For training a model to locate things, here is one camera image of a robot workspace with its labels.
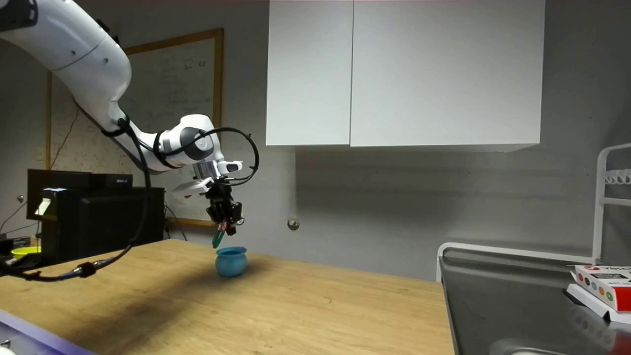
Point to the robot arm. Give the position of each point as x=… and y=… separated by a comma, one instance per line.
x=84, y=64

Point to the round metal wall knob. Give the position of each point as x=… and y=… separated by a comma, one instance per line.
x=293, y=224

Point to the white wall cabinet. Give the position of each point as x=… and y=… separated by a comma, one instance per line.
x=404, y=74

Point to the flat white box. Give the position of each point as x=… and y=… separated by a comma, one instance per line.
x=589, y=301

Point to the black computer case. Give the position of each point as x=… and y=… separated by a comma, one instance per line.
x=103, y=222

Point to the wood framed whiteboard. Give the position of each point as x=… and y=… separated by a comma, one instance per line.
x=167, y=79

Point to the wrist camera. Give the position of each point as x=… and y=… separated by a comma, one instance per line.
x=193, y=187

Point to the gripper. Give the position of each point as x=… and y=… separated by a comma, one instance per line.
x=220, y=192

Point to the blue vase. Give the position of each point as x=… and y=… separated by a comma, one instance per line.
x=231, y=263

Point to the grey metal plate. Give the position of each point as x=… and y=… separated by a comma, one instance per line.
x=34, y=337

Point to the wide white cabinet door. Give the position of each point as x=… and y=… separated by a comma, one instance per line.
x=446, y=74

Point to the black monitor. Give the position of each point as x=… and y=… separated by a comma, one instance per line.
x=64, y=180

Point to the green marker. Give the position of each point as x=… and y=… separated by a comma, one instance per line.
x=218, y=239

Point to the yellow bowl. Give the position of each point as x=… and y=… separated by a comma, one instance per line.
x=23, y=252

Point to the narrow white cabinet door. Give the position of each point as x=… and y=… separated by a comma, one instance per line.
x=309, y=74

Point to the red white dotted box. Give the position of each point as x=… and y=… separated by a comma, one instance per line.
x=609, y=286

